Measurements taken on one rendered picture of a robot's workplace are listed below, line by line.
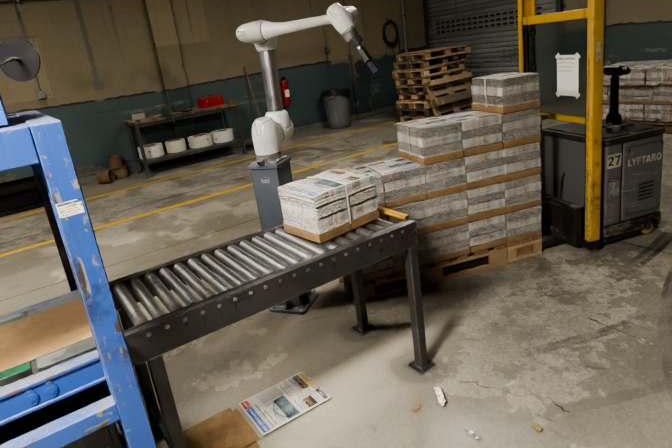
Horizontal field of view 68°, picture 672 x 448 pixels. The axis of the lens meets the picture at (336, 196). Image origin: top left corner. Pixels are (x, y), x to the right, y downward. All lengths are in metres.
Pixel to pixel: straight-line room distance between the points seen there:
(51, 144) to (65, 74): 7.61
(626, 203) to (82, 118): 7.73
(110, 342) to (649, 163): 3.60
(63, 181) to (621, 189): 3.53
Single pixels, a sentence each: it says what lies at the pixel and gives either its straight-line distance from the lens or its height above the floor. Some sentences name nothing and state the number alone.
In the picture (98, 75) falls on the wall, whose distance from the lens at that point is 9.17.
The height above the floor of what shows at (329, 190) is 1.03.
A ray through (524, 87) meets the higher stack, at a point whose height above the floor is 1.21.
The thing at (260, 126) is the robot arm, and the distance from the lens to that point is 3.08.
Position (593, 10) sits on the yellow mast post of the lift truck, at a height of 1.63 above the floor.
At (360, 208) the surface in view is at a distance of 2.38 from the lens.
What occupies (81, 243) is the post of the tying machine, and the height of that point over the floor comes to 1.21.
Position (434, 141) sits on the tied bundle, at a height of 0.97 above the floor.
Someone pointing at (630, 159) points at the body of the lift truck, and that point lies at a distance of 4.04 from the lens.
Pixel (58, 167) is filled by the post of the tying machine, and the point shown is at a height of 1.43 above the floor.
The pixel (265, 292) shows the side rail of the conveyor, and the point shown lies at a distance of 2.03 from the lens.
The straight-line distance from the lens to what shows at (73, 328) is 2.08.
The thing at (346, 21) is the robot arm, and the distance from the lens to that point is 2.87.
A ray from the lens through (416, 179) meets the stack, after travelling 3.26.
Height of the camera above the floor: 1.64
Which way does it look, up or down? 17 degrees down
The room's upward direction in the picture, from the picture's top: 8 degrees counter-clockwise
